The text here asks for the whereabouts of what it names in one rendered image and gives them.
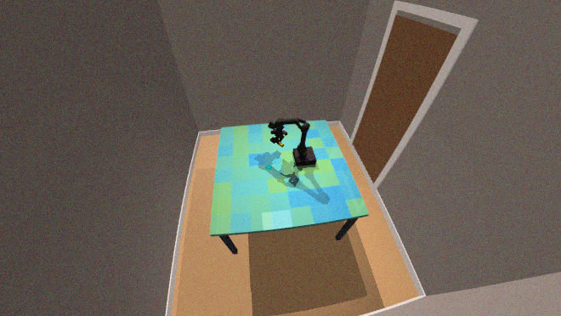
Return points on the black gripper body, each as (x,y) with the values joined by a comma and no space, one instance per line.
(278,135)

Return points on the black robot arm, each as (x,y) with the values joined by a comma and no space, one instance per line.
(278,126)

